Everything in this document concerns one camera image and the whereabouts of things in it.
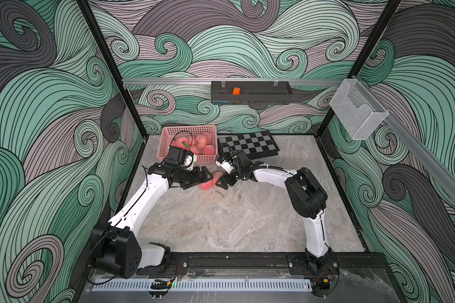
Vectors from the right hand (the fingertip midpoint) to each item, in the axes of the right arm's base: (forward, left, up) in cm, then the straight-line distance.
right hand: (224, 177), depth 96 cm
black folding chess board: (+22, -21, 0) cm, 31 cm away
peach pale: (-1, +3, +3) cm, 5 cm away
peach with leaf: (+21, +13, +6) cm, 25 cm away
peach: (+26, +9, +3) cm, 28 cm away
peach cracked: (+19, +23, +7) cm, 31 cm away
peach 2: (+17, +17, +2) cm, 24 cm away
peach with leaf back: (+17, +9, +3) cm, 19 cm away
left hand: (-9, +8, +15) cm, 19 cm away
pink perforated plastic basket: (+33, +35, +1) cm, 48 cm away
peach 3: (-6, +9, +1) cm, 10 cm away
